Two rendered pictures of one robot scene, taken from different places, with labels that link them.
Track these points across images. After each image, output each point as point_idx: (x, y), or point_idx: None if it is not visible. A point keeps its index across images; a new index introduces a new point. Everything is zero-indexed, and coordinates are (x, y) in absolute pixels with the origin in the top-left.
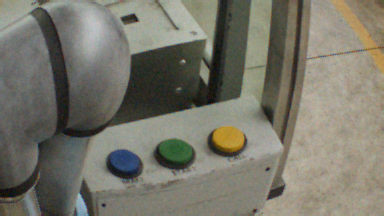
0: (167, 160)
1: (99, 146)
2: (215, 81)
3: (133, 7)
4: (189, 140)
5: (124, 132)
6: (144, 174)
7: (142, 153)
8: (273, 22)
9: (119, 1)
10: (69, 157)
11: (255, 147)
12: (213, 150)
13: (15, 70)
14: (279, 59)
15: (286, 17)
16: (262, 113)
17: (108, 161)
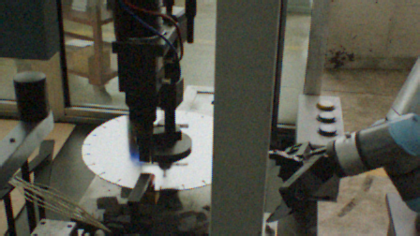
0: (332, 119)
1: (310, 134)
2: (273, 105)
3: (205, 99)
4: (319, 113)
5: (304, 125)
6: (337, 128)
7: (321, 125)
8: (313, 39)
9: (193, 100)
10: None
11: (333, 102)
12: (329, 110)
13: None
14: (321, 57)
15: (327, 26)
16: (312, 95)
17: (324, 134)
